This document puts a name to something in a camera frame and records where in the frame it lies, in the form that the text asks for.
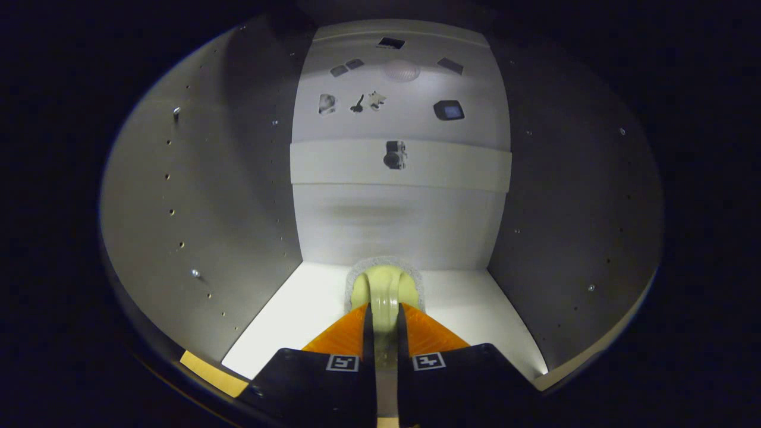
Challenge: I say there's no dark grey cabinet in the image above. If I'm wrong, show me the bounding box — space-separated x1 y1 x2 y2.
100 12 663 393

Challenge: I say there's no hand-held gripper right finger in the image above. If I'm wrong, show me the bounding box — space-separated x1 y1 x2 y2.
397 302 536 428

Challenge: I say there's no white cabinet shelf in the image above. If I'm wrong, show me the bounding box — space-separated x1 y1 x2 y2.
222 262 549 381

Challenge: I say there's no pale yellow mug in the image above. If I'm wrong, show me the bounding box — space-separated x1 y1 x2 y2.
345 256 426 418

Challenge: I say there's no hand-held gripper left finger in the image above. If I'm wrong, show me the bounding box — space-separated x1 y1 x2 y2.
238 302 378 428

